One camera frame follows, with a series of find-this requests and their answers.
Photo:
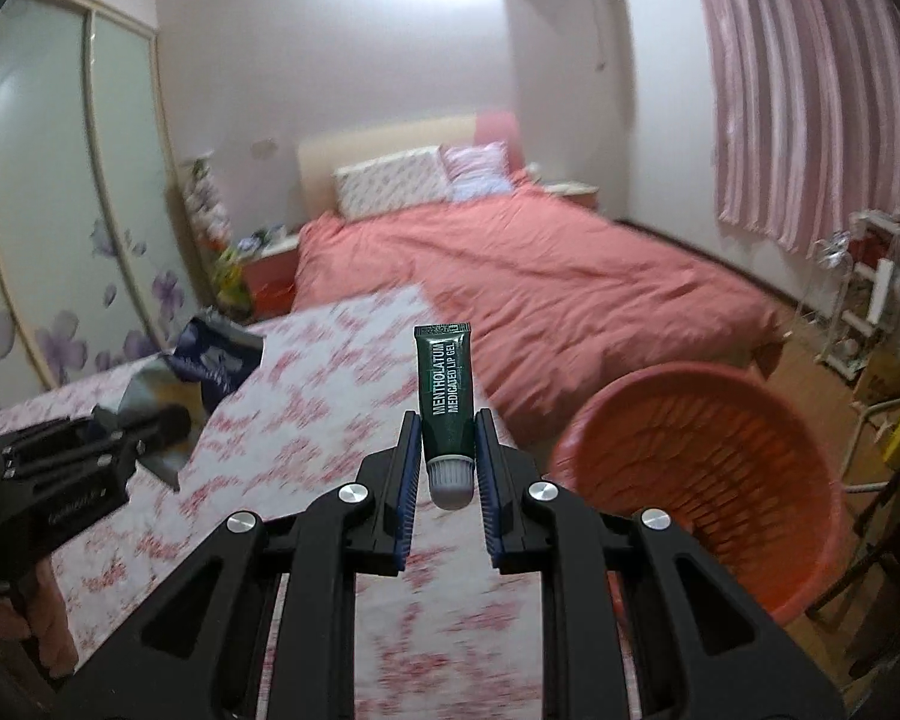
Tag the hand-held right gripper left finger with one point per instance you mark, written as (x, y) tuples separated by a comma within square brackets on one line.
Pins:
[(409, 499)]

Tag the pink floral tablecloth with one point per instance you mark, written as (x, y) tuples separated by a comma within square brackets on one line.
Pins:
[(330, 405)]

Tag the cardboard box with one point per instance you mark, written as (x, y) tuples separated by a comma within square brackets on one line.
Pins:
[(885, 379)]

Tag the orange plastic basket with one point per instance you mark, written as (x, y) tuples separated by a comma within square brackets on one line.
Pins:
[(720, 480)]

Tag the silver blue snack packet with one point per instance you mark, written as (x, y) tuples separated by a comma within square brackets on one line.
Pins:
[(210, 360)]

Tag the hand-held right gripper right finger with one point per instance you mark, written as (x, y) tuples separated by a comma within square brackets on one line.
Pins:
[(487, 499)]

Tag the wardrobe with purple flower doors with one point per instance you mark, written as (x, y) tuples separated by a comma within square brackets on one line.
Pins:
[(67, 202)]

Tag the white storage rack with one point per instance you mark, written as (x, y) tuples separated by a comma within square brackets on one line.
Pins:
[(866, 292)]

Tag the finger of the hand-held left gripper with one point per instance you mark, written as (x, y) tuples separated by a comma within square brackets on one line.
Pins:
[(157, 427)]

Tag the person's left forearm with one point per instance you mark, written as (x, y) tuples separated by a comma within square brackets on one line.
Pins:
[(52, 615)]

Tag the floral pillow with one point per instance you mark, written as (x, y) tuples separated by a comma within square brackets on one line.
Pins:
[(394, 184)]

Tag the beige and pink headboard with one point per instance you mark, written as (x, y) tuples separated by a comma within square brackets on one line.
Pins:
[(375, 146)]

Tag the pink striped curtain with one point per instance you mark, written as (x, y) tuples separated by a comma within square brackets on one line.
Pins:
[(817, 90)]

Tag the pink nightstand with white top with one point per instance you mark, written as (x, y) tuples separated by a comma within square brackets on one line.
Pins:
[(574, 195), (270, 270)]

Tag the striped pillow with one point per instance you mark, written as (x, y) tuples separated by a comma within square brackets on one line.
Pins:
[(478, 169)]

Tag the dark green ointment tube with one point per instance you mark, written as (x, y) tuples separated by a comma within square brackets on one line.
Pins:
[(444, 405)]

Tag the plush toy bouquet tower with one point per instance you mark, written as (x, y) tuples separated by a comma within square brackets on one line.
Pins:
[(214, 232)]

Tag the bed with red duvet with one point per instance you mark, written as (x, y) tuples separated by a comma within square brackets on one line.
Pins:
[(555, 277)]

